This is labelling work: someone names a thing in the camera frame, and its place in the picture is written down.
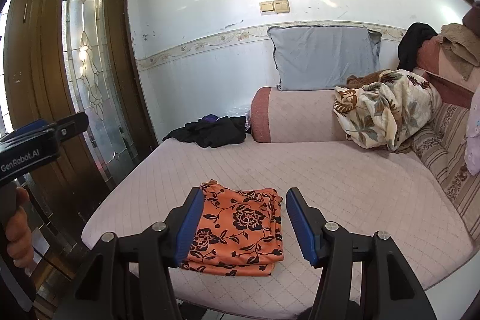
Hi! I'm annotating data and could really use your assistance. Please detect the orange black floral blouse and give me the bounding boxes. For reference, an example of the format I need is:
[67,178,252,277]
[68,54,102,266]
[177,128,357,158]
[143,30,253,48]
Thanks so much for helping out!
[181,179,284,277]

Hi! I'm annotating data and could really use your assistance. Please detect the black clothes pile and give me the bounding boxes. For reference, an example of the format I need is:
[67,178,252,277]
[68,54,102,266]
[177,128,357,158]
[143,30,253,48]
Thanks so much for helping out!
[163,115,247,149]

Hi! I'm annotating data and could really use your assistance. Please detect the person's left hand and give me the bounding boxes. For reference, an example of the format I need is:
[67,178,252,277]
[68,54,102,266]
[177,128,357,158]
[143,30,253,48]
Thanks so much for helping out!
[5,187,34,269]

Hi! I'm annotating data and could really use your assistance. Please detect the stained glass wooden door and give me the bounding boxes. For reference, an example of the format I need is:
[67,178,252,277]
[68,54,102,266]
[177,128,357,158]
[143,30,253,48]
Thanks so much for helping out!
[4,0,157,235]

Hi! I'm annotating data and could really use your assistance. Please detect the lilac floral cloth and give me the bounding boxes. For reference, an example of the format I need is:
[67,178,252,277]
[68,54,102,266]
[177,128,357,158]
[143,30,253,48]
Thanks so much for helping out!
[465,86,480,175]

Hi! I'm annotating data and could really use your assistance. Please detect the striped brown cushion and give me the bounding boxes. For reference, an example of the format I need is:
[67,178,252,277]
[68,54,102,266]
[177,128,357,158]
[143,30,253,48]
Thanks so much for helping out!
[412,103,479,242]

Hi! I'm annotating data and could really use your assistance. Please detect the cream floral blanket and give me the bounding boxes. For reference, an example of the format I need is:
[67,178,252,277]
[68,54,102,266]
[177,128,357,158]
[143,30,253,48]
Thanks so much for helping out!
[333,70,442,152]

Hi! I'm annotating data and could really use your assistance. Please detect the pink sofa armrest bolster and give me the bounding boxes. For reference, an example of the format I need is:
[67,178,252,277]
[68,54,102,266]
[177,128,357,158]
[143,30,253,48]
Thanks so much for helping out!
[250,87,347,143]

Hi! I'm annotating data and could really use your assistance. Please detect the black garment on backrest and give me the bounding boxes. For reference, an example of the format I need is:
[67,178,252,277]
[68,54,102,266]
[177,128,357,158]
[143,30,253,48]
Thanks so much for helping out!
[397,22,438,71]

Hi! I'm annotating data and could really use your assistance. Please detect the grey blue pillow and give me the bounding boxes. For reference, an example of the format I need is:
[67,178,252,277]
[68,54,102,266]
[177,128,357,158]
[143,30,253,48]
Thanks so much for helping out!
[267,25,382,91]

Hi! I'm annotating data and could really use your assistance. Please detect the tan towel on backrest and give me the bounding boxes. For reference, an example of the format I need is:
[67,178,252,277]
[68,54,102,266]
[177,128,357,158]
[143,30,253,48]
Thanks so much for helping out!
[439,23,479,80]

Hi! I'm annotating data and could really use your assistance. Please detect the beige wall switch plate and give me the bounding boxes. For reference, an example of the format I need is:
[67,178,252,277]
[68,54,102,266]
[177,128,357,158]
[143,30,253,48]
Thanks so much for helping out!
[259,0,290,15]

